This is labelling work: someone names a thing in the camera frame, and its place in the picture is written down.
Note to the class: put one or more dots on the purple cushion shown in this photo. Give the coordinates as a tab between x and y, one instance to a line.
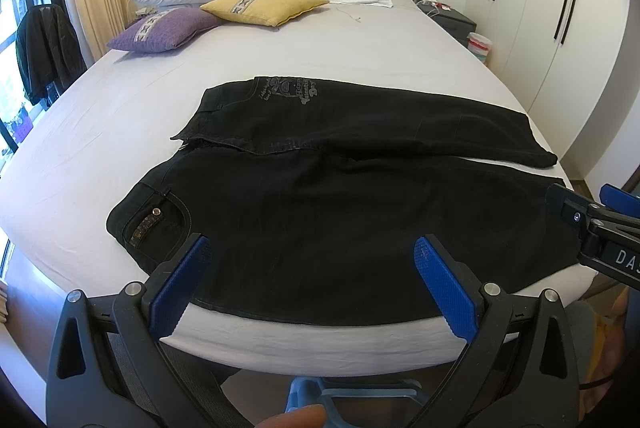
164	30

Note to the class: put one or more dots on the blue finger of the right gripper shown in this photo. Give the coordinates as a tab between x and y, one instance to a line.
620	201
567	205

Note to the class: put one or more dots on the black denim pants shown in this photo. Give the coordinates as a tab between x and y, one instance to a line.
313	193

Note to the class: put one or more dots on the yellow cushion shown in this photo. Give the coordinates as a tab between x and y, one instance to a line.
264	13

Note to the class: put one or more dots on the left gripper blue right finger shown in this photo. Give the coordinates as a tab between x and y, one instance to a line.
452	285

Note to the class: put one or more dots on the dark bedside table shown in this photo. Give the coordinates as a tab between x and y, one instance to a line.
455	23

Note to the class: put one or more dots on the white bed mattress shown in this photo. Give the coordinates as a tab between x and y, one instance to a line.
122	118

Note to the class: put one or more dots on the left hand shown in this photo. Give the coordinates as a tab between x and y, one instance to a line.
311	416

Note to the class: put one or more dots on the white striped waste bin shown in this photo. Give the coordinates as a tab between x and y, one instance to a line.
479	46

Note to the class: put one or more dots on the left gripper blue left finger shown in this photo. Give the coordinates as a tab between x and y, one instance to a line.
173	283

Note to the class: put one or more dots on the blue gripper trigger handle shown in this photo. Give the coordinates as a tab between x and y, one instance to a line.
374	402

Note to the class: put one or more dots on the white wardrobe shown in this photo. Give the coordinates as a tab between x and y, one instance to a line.
555	56

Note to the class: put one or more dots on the black jacket on chair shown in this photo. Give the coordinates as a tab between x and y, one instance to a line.
47	52

